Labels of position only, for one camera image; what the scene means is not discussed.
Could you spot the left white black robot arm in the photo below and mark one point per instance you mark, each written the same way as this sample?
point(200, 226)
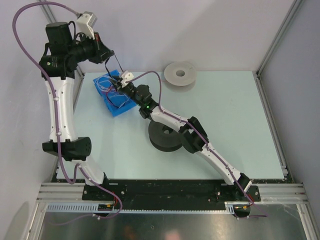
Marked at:
point(63, 139)

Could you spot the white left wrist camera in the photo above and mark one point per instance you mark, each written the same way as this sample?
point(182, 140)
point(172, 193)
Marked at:
point(85, 23)

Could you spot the black filament spool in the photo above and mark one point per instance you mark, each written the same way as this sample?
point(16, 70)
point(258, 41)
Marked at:
point(163, 138)

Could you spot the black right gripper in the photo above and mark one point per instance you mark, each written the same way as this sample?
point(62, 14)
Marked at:
point(119, 87)

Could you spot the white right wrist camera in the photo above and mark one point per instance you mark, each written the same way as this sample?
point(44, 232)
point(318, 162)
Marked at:
point(126, 77)

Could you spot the blue plastic bin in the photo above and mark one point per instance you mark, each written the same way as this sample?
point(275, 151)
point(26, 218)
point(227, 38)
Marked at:
point(115, 102)

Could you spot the aluminium frame post left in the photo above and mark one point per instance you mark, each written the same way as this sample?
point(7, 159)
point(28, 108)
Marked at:
point(62, 53)

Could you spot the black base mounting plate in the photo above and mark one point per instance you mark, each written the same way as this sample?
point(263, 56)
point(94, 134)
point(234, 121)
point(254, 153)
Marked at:
point(166, 194)

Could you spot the white perforated filament spool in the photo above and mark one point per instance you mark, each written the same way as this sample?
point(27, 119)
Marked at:
point(180, 76)

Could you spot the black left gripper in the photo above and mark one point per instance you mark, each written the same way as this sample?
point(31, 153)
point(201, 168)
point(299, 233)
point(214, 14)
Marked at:
point(100, 52)

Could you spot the grey slotted cable duct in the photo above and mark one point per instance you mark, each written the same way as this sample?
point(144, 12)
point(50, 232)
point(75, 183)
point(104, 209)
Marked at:
point(102, 208)

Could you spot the aluminium frame post right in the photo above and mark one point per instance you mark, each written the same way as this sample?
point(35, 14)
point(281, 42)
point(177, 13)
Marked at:
point(286, 23)

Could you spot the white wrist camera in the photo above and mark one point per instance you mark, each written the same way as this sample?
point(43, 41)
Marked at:
point(85, 23)
point(126, 77)

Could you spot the aluminium frame post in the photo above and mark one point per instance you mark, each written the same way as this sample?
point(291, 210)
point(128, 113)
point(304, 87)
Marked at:
point(62, 53)
point(286, 23)

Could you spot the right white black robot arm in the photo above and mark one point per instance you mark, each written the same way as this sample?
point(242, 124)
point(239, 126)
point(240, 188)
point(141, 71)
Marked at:
point(192, 135)

